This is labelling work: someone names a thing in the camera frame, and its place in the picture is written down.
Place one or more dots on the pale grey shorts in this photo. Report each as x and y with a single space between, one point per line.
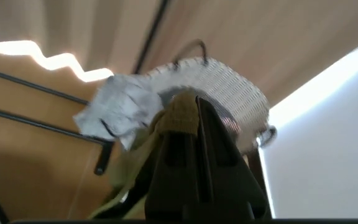
120 105

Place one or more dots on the green printed t-shirt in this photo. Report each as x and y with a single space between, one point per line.
179 115

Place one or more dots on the white laundry basket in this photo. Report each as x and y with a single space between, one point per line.
235 90

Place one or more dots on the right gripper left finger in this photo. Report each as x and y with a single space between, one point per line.
176 186

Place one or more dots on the black clothes rack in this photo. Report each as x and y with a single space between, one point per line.
103 157

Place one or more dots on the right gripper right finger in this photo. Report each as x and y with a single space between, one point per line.
232 180

